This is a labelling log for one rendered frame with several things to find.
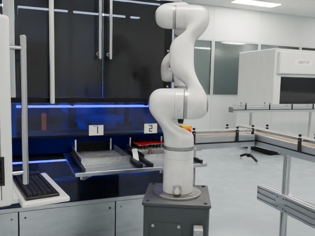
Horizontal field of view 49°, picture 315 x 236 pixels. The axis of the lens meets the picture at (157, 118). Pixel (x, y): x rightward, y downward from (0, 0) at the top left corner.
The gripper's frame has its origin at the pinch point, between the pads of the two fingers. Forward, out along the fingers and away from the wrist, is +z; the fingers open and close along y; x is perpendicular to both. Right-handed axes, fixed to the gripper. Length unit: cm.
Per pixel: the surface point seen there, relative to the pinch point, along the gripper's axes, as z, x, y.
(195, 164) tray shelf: 22.6, 12.0, -3.5
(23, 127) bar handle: -1, 24, 81
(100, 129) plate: 7.7, -27.9, 38.4
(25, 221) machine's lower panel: 59, -28, 81
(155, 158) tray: 21.0, -2.0, 13.7
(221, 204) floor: 110, -139, -119
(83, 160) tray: 20, -2, 53
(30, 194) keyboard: 28, 21, 79
